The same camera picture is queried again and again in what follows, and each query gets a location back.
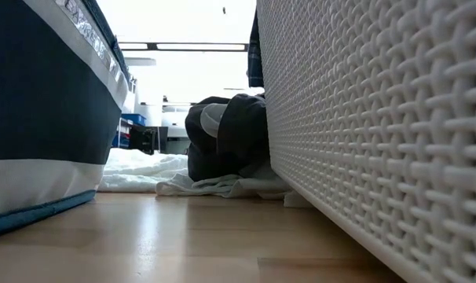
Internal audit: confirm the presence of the dark grey jacket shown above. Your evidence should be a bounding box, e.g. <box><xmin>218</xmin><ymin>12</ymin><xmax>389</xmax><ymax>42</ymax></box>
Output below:
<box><xmin>184</xmin><ymin>93</ymin><xmax>271</xmax><ymax>183</ymax></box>

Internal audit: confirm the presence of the white garment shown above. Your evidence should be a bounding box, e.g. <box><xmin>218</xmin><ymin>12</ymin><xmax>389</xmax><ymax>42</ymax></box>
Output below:
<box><xmin>155</xmin><ymin>161</ymin><xmax>314</xmax><ymax>210</ymax></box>

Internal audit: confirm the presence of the blue plaid shirt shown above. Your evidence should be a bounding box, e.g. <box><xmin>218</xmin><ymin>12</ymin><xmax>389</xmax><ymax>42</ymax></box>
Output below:
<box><xmin>246</xmin><ymin>9</ymin><xmax>265</xmax><ymax>89</ymax></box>

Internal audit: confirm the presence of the white fluffy towel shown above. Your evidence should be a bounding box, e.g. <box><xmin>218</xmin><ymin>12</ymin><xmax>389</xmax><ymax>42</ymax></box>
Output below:
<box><xmin>97</xmin><ymin>147</ymin><xmax>190</xmax><ymax>194</ymax></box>

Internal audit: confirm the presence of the blue storage box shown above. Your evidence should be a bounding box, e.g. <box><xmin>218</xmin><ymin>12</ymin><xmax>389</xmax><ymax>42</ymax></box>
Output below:
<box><xmin>111</xmin><ymin>113</ymin><xmax>148</xmax><ymax>149</ymax></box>

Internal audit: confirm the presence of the white woven plastic basket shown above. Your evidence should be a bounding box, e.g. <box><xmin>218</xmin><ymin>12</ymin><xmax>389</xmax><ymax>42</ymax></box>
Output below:
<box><xmin>254</xmin><ymin>0</ymin><xmax>476</xmax><ymax>283</ymax></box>

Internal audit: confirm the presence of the navy fabric basket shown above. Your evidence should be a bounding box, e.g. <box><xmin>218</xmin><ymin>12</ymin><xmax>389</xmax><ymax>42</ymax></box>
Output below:
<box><xmin>0</xmin><ymin>0</ymin><xmax>131</xmax><ymax>239</ymax></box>

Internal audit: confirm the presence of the black metal table frame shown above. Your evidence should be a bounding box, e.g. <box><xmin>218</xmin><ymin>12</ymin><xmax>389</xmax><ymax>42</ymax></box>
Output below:
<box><xmin>117</xmin><ymin>42</ymin><xmax>249</xmax><ymax>156</ymax></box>

